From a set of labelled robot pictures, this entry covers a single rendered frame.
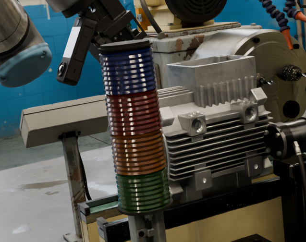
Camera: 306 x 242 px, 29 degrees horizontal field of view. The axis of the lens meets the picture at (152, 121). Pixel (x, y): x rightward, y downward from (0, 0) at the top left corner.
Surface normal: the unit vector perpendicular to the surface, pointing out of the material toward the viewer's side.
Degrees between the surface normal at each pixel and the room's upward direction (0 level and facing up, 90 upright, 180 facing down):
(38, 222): 0
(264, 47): 90
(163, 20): 79
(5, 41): 141
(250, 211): 90
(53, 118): 52
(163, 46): 90
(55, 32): 90
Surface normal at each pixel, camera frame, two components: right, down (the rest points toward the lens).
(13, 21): 0.91, 0.33
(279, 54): 0.41, 0.13
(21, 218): -0.12, -0.97
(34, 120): 0.25, -0.49
